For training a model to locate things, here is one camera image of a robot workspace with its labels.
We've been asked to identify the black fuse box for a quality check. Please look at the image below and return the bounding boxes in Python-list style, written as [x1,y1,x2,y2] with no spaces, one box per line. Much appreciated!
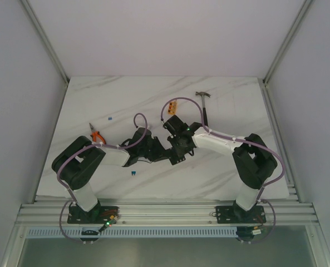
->
[168,149,186,165]

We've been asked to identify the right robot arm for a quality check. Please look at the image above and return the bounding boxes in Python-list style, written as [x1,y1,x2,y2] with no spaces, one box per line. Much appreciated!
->
[163,115,278,223]

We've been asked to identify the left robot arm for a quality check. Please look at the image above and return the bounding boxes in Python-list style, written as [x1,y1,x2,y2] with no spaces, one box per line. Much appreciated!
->
[52,127,174,224]

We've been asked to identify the orange fuse holder block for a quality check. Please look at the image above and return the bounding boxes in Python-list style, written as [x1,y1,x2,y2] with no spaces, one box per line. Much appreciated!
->
[167,100,178,115]

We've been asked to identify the orange handled pliers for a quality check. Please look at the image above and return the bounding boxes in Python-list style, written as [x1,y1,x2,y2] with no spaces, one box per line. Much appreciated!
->
[89,123,106,144]

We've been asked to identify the claw hammer black handle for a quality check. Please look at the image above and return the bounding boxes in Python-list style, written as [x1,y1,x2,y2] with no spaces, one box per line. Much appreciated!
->
[195,91,211,126]

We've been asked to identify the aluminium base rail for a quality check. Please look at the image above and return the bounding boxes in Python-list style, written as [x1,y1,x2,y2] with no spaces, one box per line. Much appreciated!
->
[16,197,318,226]

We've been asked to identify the white slotted cable duct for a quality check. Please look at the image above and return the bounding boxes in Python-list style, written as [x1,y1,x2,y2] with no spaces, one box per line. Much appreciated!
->
[26,226,238,239]

